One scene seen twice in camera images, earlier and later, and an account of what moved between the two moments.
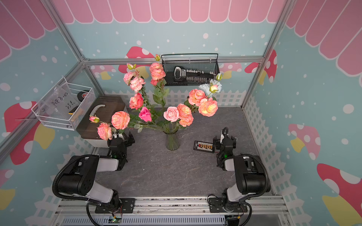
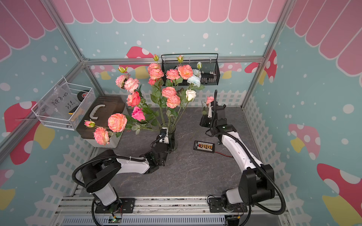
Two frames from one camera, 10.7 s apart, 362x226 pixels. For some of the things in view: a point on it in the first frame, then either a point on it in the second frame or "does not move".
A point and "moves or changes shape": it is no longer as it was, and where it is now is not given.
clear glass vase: [171, 128] does not move
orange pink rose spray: [207, 106] → [171, 95]
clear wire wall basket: [67, 106] does not move
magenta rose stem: [145, 114] moves or changes shape
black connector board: [204, 146] does not move
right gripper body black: [218, 141] → [208, 122]
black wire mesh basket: [192, 69] does not move
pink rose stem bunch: [120, 121] moves or changes shape
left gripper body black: [127, 143] → [163, 162]
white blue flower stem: [214, 87] → [194, 80]
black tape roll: [81, 95] does not move
